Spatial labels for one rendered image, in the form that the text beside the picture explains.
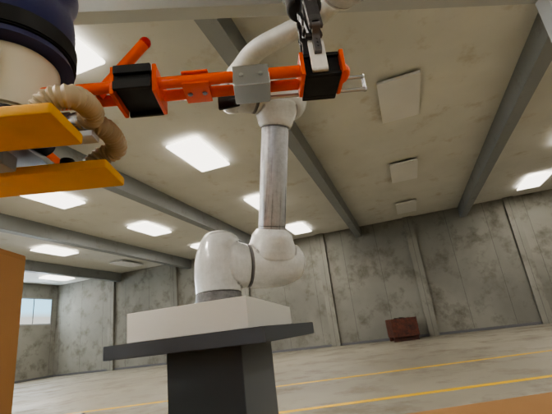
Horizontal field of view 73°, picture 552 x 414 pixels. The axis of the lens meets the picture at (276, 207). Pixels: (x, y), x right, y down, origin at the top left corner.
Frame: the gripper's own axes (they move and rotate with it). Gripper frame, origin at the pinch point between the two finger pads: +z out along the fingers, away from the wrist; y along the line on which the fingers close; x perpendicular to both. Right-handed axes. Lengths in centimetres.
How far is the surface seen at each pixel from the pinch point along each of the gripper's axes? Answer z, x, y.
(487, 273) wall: -52, 671, -1143
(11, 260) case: 27, -65, -12
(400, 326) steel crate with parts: 74, 355, -1126
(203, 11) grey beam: -190, -42, -163
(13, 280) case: 31, -65, -14
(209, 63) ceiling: -278, -60, -325
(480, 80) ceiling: -278, 337, -421
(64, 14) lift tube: -19, -49, 3
